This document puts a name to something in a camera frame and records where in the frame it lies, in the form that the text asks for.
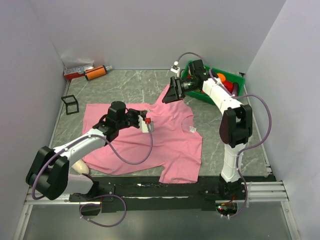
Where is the small black square frame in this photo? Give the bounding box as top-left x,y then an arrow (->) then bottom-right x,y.
61,94 -> 80,115

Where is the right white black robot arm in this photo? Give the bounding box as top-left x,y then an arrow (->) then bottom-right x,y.
162,60 -> 253,200

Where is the red white flat box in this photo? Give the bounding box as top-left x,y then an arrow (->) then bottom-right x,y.
63,64 -> 94,81

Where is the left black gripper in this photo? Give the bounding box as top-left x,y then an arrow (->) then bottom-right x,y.
116,108 -> 147,130

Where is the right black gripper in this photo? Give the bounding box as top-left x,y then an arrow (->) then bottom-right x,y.
161,77 -> 198,105

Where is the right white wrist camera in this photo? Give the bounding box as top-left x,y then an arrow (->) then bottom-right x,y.
170,61 -> 181,76

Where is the white daikon radish toy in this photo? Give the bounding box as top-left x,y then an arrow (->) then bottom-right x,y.
71,159 -> 90,175

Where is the aluminium rail frame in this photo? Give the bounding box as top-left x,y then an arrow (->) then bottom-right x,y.
14,176 -> 301,240

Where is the orange cylindrical bottle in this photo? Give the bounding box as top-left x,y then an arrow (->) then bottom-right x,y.
84,65 -> 113,81

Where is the green plastic bin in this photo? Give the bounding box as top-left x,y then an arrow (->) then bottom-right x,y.
180,59 -> 246,104

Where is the orange toy fruit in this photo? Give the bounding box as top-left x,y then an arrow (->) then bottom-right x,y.
217,73 -> 226,83

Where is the purple eggplant toy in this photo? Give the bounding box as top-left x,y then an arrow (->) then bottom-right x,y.
232,82 -> 239,96

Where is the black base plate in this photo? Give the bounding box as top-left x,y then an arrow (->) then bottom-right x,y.
68,176 -> 276,213

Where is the clear plastic bag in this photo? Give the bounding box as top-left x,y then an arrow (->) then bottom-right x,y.
60,51 -> 94,69

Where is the pink t-shirt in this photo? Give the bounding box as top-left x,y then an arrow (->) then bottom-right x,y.
83,87 -> 203,184

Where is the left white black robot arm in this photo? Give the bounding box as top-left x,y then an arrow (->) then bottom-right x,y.
25,101 -> 151,201

